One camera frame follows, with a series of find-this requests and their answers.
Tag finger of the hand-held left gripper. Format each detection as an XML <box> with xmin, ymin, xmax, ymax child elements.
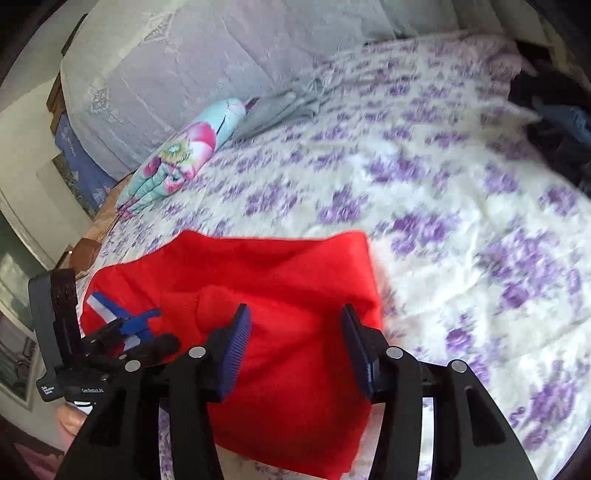
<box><xmin>85</xmin><ymin>308</ymin><xmax>162</xmax><ymax>352</ymax></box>
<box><xmin>106</xmin><ymin>333</ymin><xmax>182</xmax><ymax>370</ymax></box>

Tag white lace cover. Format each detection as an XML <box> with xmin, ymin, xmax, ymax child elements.
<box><xmin>60</xmin><ymin>0</ymin><xmax>462</xmax><ymax>178</ymax></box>

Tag wooden headboard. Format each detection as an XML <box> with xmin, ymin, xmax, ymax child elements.
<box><xmin>45</xmin><ymin>13</ymin><xmax>89</xmax><ymax>114</ymax></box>

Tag red pants with blue stripes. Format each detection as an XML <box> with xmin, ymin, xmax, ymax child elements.
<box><xmin>79</xmin><ymin>230</ymin><xmax>384</xmax><ymax>468</ymax></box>

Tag folded teal floral blanket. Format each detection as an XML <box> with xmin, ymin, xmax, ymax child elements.
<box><xmin>115</xmin><ymin>98</ymin><xmax>247</xmax><ymax>215</ymax></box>

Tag dark blue jeans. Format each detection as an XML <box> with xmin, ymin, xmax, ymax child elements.
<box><xmin>538</xmin><ymin>105</ymin><xmax>589</xmax><ymax>139</ymax></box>

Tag person's left hand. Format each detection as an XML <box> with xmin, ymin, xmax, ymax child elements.
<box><xmin>54</xmin><ymin>401</ymin><xmax>90</xmax><ymax>438</ymax></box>

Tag black garment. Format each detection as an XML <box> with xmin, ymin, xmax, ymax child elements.
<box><xmin>508</xmin><ymin>41</ymin><xmax>591</xmax><ymax>195</ymax></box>

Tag blue patterned cloth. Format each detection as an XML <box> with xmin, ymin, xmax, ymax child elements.
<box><xmin>53</xmin><ymin>113</ymin><xmax>116</xmax><ymax>213</ymax></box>

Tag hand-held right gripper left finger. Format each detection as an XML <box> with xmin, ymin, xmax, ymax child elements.
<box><xmin>60</xmin><ymin>303</ymin><xmax>254</xmax><ymax>480</ymax></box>

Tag grey garment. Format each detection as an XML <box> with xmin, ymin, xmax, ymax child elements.
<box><xmin>235</xmin><ymin>76</ymin><xmax>342</xmax><ymax>139</ymax></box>

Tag purple floral bedsheet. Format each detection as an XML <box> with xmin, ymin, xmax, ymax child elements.
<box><xmin>99</xmin><ymin>32</ymin><xmax>591</xmax><ymax>480</ymax></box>

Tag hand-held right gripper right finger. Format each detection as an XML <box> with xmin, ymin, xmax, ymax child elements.
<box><xmin>340</xmin><ymin>305</ymin><xmax>539</xmax><ymax>480</ymax></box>

